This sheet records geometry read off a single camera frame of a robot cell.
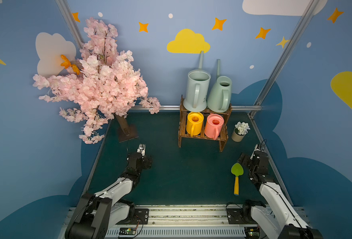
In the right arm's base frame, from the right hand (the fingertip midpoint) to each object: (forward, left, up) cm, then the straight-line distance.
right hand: (252, 154), depth 86 cm
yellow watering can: (+10, +35, +15) cm, 39 cm away
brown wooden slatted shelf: (+15, +41, +4) cm, 44 cm away
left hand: (-1, +66, -2) cm, 66 cm away
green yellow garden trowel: (-6, +7, -9) cm, 13 cm away
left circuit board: (-40, +66, -11) cm, 78 cm away
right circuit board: (-37, +4, -12) cm, 39 cm away
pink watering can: (+8, +24, +15) cm, 30 cm away
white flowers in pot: (+16, +4, +1) cm, 17 cm away
